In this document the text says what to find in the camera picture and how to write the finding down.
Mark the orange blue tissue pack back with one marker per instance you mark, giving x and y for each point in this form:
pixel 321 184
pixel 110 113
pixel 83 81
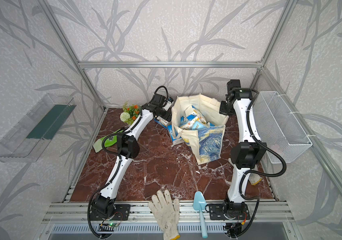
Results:
pixel 162 121

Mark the white cotton glove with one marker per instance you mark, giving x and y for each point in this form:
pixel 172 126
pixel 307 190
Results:
pixel 167 213

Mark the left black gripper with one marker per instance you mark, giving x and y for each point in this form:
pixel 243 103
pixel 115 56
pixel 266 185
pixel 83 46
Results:
pixel 166 117

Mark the blue white upright tissue pack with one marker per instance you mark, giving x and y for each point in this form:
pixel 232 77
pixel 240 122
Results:
pixel 175 138

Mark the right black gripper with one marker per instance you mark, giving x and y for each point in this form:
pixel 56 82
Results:
pixel 221 109

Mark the teal plastic trowel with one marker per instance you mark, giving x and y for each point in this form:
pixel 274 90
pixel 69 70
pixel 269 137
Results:
pixel 199 205

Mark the white wire basket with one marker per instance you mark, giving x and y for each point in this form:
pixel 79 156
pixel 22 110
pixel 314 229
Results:
pixel 278 127

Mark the blue dotted white glove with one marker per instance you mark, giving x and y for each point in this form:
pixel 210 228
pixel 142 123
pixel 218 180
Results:
pixel 254 179

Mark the orange blue tissue pack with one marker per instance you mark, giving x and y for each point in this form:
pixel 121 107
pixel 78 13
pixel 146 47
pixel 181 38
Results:
pixel 162 121
pixel 192 114

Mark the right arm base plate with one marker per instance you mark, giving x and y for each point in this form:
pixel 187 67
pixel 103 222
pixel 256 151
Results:
pixel 231 211

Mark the canvas bag with blue painting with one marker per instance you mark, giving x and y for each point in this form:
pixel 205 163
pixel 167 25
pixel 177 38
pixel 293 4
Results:
pixel 206 144

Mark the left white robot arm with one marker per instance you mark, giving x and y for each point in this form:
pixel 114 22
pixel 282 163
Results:
pixel 127 149

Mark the clear plastic wall shelf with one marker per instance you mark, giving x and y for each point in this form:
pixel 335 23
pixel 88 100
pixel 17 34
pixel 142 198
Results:
pixel 29 138

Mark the artificial green flower plant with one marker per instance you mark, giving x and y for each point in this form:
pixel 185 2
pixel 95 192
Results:
pixel 130 113

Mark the green black work glove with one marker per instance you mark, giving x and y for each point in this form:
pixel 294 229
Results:
pixel 108 143

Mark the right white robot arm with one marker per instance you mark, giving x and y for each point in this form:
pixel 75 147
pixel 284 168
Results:
pixel 247 153

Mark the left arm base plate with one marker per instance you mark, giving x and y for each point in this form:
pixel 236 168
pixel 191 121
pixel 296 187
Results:
pixel 120 212

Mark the light blue Vinda tissue pack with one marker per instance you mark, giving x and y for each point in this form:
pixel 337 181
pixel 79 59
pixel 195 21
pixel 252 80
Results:
pixel 199 126

